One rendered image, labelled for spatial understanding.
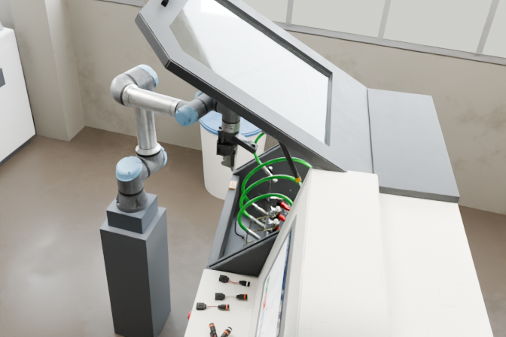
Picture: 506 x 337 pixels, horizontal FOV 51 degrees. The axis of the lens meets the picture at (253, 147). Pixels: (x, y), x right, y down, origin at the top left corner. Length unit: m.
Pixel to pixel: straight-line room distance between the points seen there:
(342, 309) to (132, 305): 1.77
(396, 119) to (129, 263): 1.44
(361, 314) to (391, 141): 0.88
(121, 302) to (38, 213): 1.30
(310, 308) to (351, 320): 0.10
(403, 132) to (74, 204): 2.62
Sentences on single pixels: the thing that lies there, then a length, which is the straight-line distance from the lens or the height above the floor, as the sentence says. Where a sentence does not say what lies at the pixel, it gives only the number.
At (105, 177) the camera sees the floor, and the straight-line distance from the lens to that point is 4.27.
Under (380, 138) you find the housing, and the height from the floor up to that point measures 1.50.
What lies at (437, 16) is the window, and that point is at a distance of 3.64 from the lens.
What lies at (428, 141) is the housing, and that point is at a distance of 2.13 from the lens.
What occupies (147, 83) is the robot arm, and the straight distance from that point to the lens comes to 2.34.
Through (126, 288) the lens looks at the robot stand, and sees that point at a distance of 2.89.
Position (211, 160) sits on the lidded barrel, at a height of 0.33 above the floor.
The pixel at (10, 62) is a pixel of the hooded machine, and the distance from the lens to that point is 4.37.
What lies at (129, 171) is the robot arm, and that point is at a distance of 2.44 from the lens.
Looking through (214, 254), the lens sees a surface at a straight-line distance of 2.27.
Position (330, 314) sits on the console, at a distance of 1.35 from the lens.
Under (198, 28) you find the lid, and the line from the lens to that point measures 1.93.
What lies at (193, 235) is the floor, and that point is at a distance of 3.71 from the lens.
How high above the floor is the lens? 2.59
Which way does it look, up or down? 35 degrees down
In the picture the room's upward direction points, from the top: 4 degrees clockwise
